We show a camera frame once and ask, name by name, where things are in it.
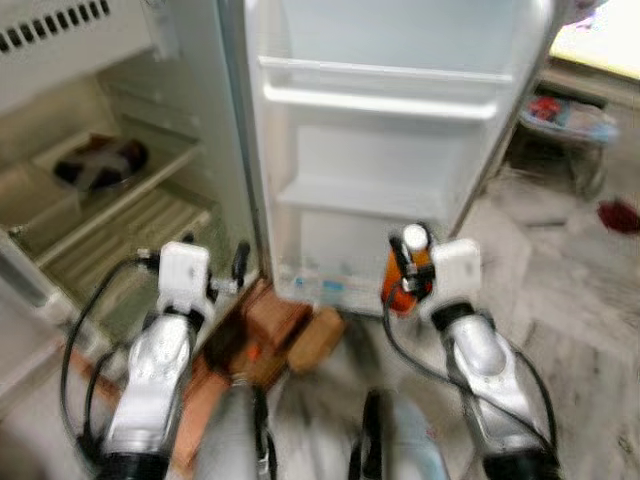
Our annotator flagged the white fridge door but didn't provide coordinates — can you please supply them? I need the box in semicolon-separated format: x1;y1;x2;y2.
243;0;561;306

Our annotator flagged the glass fridge shelf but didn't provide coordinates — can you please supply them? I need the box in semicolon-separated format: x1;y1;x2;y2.
30;125;201;266

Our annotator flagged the white fridge cabinet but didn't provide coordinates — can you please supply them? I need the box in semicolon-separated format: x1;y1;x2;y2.
0;0;263;391

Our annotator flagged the ribbed crisper cover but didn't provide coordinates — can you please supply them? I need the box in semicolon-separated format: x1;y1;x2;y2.
40;185;216;301

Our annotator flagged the silver left robot leg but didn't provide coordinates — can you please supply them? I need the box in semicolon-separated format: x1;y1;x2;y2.
195;375;276;480

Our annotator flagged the silver robot leg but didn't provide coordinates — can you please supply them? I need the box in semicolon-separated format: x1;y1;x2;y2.
195;375;276;480
350;388;451;480

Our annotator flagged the silver right robot leg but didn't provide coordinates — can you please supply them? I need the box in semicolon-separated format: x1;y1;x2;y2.
350;388;451;480

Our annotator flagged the dark red cloth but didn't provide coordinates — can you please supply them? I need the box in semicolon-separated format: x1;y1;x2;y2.
597;200;640;236

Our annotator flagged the white television stand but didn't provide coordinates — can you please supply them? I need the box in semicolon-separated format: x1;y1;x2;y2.
540;60;640;106

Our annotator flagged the white vented freezer compartment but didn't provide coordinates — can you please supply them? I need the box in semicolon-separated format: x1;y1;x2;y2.
0;0;156;111

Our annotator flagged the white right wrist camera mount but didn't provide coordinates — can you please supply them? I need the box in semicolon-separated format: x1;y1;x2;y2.
428;240;483;309

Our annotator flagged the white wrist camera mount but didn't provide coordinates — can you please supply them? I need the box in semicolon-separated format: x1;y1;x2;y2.
428;240;483;309
157;241;213;313

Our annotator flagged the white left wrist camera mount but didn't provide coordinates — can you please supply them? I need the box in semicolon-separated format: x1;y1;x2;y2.
157;241;213;313

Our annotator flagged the white door shelf rail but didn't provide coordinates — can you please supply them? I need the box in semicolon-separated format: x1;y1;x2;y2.
275;180;471;226
258;55;521;121

